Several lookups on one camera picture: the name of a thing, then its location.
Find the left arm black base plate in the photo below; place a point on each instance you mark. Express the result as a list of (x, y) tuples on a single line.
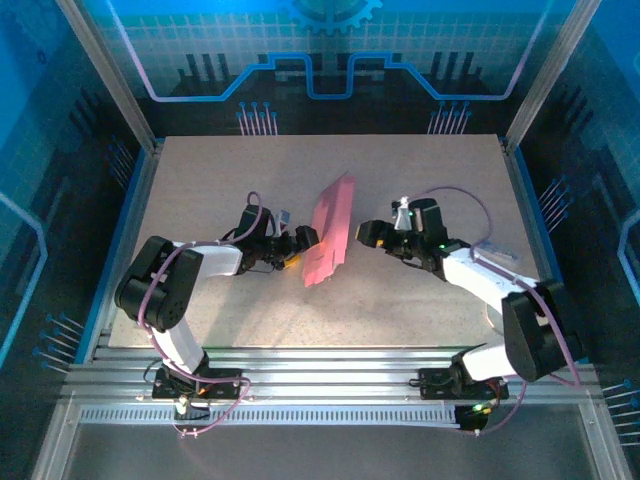
[(225, 380)]

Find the blue clear plastic piece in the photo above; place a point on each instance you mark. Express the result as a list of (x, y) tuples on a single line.
[(502, 252)]

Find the aluminium frame post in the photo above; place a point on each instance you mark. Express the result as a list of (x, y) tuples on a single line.
[(112, 75), (549, 75)]

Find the blue edge trim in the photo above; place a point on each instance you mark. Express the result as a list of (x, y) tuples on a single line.
[(127, 210), (541, 225)]

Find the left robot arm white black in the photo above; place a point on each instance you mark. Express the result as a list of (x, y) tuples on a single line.
[(215, 260)]

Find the aluminium lower frame rail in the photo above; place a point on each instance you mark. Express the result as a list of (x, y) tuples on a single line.
[(605, 445), (55, 445)]

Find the aluminium side rail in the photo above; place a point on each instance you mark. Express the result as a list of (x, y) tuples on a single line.
[(531, 225), (139, 210)]

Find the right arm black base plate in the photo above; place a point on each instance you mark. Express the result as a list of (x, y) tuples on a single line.
[(432, 382)]

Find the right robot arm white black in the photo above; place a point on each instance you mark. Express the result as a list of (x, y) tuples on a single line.
[(480, 275)]

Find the black box with green light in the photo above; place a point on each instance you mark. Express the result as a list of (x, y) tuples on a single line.
[(470, 420)]

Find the aluminium table edge rail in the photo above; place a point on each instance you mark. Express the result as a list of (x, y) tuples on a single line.
[(325, 370)]

